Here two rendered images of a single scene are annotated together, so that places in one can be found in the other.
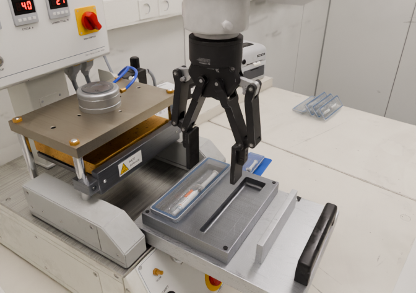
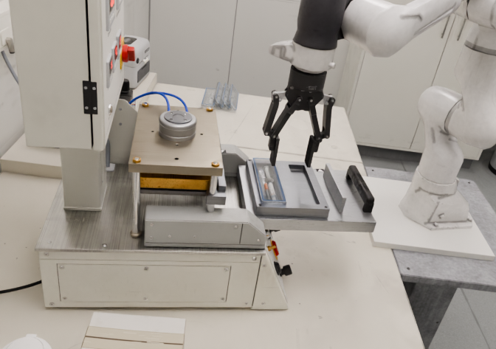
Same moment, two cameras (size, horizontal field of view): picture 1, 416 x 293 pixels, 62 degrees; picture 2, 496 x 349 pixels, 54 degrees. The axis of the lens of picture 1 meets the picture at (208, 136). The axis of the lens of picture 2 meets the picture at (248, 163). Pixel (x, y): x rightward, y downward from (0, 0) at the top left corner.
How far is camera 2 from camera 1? 0.76 m
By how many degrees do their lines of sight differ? 37
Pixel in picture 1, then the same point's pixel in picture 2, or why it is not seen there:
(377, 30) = (207, 4)
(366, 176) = (299, 150)
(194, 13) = (314, 59)
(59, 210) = (197, 226)
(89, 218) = (232, 220)
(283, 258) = (348, 204)
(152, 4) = not seen: hidden behind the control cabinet
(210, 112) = not seen: hidden behind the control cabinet
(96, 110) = (189, 137)
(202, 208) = (288, 191)
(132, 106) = (202, 128)
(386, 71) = (221, 47)
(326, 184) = not seen: hidden behind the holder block
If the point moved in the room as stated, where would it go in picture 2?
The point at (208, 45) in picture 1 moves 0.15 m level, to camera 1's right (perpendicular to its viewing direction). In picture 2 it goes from (317, 77) to (365, 68)
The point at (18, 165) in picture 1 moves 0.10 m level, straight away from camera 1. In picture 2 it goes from (63, 218) to (24, 204)
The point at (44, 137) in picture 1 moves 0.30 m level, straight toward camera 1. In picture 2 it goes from (183, 167) to (333, 220)
